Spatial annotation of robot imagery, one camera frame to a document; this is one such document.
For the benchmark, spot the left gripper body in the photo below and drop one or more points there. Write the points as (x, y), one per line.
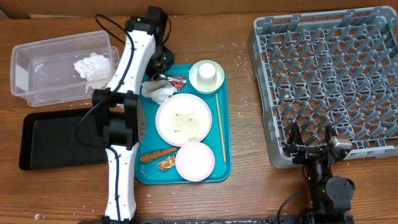
(162, 57)

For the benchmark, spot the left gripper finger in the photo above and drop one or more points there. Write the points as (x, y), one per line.
(166, 68)
(154, 74)

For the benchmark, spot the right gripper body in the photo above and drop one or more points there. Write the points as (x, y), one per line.
(306, 152)

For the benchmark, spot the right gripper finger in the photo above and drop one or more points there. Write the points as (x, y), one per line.
(330, 134)
(294, 137)

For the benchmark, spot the white tissue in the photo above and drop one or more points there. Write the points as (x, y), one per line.
(157, 91)
(94, 67)

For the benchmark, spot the red foil snack wrapper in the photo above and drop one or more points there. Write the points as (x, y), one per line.
(177, 81)

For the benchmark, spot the pale green bowl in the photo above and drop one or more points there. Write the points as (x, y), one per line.
(193, 77)

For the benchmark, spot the white plastic cup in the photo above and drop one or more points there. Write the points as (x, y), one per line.
(206, 76)

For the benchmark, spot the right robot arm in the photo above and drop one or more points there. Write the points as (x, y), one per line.
(330, 196)

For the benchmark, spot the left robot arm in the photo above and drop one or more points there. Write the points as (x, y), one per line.
(118, 112)

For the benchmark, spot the grey dishwasher rack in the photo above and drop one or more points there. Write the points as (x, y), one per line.
(335, 68)

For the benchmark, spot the clear plastic waste bin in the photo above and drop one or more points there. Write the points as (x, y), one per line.
(43, 72)

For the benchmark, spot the large white plate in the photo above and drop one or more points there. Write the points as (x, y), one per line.
(183, 118)

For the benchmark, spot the wooden chopstick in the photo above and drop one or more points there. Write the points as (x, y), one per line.
(221, 128)

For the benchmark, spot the teal plastic serving tray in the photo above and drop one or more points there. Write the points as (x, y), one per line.
(148, 173)

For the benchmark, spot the golden crumpled food scrap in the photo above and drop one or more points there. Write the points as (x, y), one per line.
(167, 163)

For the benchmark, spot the small pink bowl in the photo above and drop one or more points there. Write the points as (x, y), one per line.
(195, 161)

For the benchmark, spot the black plastic tray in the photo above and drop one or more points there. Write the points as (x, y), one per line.
(48, 141)

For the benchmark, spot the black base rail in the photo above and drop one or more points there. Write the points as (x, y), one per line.
(217, 221)

